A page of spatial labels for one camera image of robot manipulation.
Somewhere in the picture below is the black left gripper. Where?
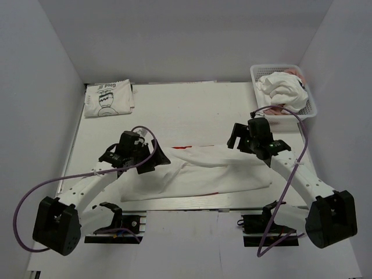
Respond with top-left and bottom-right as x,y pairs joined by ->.
129,139 -> 171,174

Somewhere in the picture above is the white t-shirt with red-black print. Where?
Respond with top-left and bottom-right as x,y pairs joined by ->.
117,145 -> 272,202

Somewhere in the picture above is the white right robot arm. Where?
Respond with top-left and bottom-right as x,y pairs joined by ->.
227,117 -> 357,248

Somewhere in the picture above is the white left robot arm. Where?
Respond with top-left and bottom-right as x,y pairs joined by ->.
33,139 -> 171,256

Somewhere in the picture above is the folded white cartoon t-shirt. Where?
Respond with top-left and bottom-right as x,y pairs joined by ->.
84,79 -> 135,118

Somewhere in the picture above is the crumpled white t-shirt in basket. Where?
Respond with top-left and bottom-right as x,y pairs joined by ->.
255,72 -> 309,113

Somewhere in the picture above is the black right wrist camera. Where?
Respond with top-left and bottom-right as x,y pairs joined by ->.
248,117 -> 274,145

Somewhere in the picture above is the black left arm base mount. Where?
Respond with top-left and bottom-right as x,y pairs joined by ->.
81,202 -> 146,244

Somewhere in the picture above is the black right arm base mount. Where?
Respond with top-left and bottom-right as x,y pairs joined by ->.
237,201 -> 299,248

